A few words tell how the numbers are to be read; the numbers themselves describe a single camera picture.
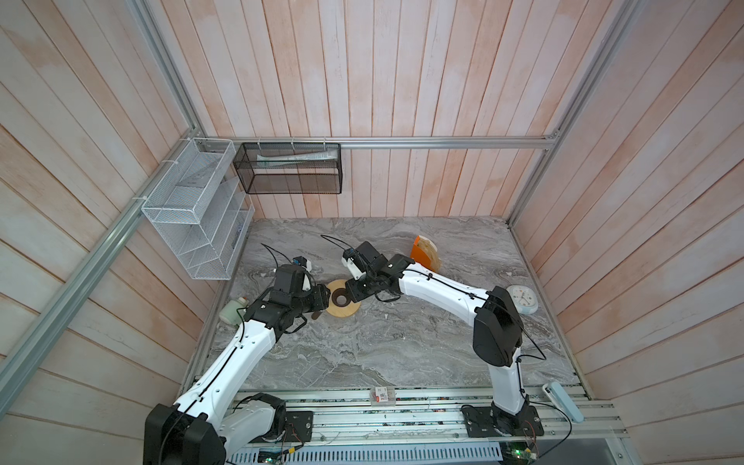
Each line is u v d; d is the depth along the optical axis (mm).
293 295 610
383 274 633
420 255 1004
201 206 727
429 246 1015
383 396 765
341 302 837
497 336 485
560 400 747
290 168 1068
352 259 697
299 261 724
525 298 954
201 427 382
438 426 746
